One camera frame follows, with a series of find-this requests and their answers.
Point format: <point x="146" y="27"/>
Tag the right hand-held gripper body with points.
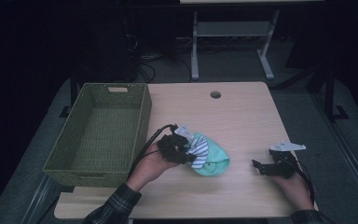
<point x="284" y="166"/>

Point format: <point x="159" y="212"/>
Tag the person's right hand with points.
<point x="296" y="193"/>

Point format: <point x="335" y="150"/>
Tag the white metal table frame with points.
<point x="230" y="29"/>

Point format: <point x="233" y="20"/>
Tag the mint green garment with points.
<point x="217" y="158"/>

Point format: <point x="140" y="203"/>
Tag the metal floor rail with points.
<point x="348" y="149"/>
<point x="40" y="199"/>

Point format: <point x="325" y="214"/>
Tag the person's left hand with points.
<point x="149" y="168"/>

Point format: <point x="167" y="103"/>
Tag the black metal stand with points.
<point x="329" y="93"/>
<point x="73" y="90"/>

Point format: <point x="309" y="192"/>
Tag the green woven basket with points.
<point x="105" y="140"/>

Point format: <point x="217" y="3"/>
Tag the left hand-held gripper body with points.
<point x="174" y="147"/>

